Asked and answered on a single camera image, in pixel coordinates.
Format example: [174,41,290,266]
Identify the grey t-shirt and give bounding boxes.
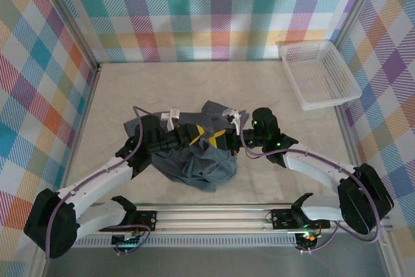
[123,100,248,193]

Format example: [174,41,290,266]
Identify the white perforated plastic basket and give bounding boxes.
[277,39,363,112]

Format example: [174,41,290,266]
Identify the grey metal plate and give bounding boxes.
[45,247,390,277]

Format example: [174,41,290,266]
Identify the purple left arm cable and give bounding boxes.
[44,104,152,261]

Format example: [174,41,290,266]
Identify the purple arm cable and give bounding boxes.
[239,116,383,255]
[44,104,152,261]

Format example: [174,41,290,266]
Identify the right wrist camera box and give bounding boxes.
[221,107,250,136]

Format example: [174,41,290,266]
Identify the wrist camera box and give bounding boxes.
[221,107,250,136]
[160,106,181,130]

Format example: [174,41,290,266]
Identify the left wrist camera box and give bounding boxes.
[160,106,181,130]

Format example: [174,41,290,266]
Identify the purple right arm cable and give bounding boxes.
[239,116,383,255]

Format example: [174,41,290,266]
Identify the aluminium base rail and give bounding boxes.
[74,203,395,235]

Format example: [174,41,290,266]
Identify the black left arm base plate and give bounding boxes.
[129,210,158,233]

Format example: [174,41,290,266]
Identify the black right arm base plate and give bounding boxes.
[270,208,331,230]

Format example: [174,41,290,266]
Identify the slotted grey cable duct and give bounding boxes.
[73,236,298,248]

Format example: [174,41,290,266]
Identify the aluminium frame post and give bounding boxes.
[333,0,392,51]
[37,0,103,71]

